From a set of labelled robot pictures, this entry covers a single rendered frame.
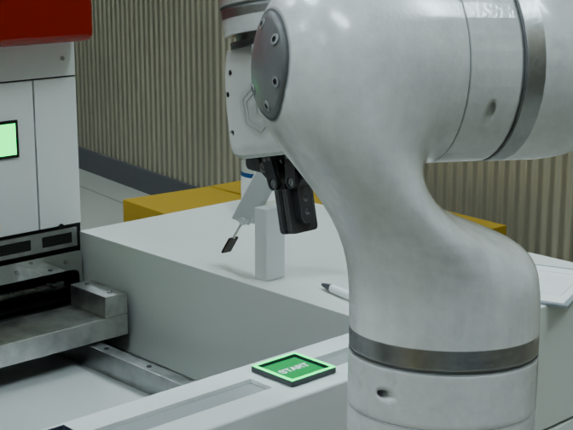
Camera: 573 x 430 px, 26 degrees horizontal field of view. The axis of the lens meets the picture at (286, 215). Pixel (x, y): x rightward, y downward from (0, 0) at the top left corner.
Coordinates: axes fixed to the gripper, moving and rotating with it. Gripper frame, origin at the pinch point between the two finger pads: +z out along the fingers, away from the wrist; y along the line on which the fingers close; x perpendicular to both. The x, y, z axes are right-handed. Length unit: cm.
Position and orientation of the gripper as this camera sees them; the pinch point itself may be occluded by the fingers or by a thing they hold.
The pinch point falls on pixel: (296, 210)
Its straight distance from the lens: 111.3
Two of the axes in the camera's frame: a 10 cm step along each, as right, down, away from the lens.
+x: 7.3, -1.6, 6.6
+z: 1.4, 9.9, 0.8
